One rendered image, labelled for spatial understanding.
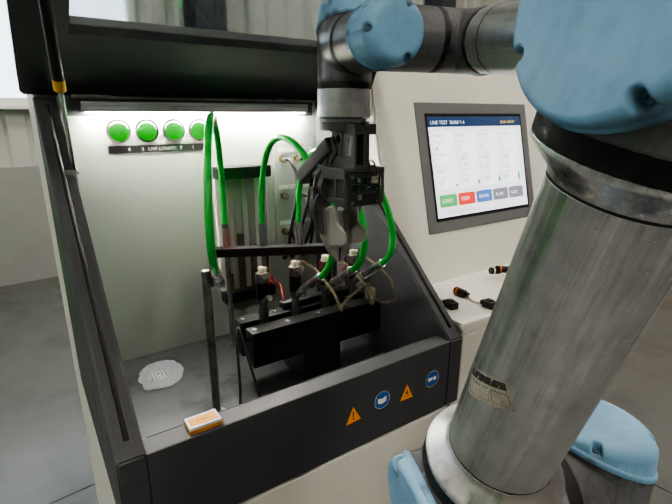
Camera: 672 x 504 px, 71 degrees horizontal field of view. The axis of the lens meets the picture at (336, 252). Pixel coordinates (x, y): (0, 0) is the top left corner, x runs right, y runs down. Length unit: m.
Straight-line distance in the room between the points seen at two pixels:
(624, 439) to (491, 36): 0.42
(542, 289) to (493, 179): 1.19
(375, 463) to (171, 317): 0.62
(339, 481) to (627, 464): 0.61
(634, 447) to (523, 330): 0.24
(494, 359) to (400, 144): 0.95
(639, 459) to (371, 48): 0.47
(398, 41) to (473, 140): 0.90
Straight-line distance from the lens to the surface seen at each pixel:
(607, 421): 0.55
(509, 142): 1.55
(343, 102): 0.66
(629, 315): 0.30
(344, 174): 0.64
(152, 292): 1.25
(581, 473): 0.51
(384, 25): 0.55
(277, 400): 0.84
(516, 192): 1.56
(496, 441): 0.38
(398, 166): 1.22
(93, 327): 0.83
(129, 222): 1.19
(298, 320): 1.04
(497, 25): 0.56
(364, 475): 1.05
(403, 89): 1.28
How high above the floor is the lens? 1.41
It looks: 16 degrees down
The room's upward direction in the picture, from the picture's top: straight up
